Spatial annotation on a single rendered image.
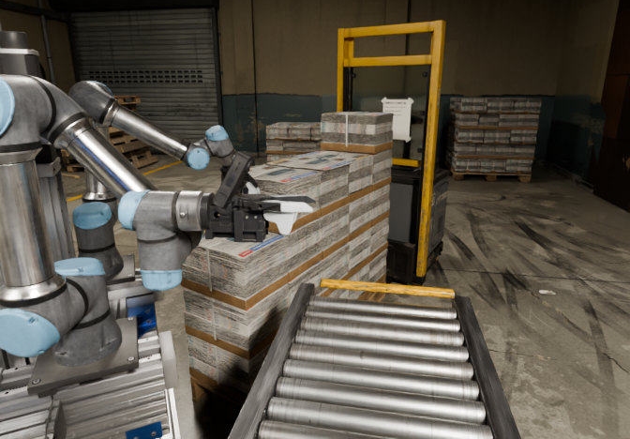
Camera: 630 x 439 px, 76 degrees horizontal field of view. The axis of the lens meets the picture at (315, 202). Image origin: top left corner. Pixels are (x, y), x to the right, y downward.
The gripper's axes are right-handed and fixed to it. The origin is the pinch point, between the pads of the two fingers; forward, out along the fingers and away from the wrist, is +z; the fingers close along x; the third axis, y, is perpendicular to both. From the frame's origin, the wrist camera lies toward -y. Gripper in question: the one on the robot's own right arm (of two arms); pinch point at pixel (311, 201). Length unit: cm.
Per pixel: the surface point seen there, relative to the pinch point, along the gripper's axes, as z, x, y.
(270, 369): -10.0, -14.3, 42.0
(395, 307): 24, -44, 38
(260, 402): -10.7, -3.6, 43.5
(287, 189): -14, -94, 8
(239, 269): -30, -74, 36
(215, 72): -233, -790, -160
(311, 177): -4, -110, 4
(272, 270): -20, -88, 41
